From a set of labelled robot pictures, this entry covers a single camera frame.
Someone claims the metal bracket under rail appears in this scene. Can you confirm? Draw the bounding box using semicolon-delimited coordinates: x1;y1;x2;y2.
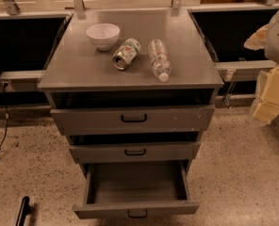
223;69;237;108

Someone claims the grey drawer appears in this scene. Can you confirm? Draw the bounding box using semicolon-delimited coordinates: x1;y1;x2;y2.
51;105;215;136
73;161;199;219
69;142;200;164

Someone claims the grey drawer cabinet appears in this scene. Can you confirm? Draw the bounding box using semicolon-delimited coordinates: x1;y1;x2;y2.
37;8;224;174

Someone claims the grey bottom drawer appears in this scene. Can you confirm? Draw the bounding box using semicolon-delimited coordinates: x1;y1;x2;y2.
73;161;199;219

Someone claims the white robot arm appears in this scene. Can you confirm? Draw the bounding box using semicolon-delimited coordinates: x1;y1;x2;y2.
244;10;279;124

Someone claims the black handle bar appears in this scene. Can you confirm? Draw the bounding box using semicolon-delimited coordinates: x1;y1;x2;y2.
15;196;30;226

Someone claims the black power cable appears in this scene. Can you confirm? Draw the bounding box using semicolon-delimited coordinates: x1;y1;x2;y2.
0;82;11;167

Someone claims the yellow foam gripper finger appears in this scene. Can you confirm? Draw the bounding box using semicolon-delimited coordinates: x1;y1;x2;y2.
244;24;269;51
252;64;279;124

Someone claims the grey top drawer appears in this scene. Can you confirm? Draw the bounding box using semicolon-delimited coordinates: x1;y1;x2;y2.
51;105;215;136

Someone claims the white ceramic bowl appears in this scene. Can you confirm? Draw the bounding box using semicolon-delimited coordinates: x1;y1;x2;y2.
86;24;121;51

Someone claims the green white drink can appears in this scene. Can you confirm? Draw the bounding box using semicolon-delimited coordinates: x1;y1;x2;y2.
113;38;140;71

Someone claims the clear plastic water bottle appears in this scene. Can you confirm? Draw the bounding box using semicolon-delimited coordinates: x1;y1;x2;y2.
148;39;172;82

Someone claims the grey middle drawer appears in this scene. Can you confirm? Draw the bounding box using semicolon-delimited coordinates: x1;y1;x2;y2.
69;142;200;164

